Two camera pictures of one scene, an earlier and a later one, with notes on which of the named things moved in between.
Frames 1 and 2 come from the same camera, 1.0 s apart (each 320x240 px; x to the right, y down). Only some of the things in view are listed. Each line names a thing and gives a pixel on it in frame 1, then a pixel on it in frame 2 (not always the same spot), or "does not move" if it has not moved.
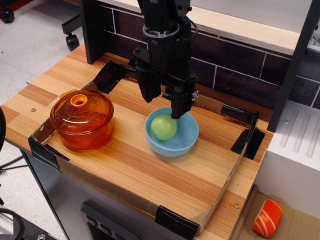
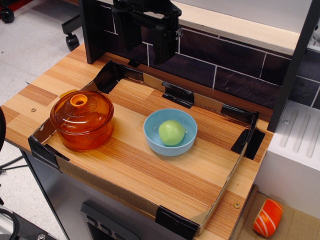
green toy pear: x=163 y=127 → x=171 y=132
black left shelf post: x=94 y=30 does not move
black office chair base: x=72 y=41 does not move
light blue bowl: x=183 y=139 does not move
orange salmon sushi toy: x=268 y=218 does not move
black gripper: x=165 y=67 → x=166 y=37
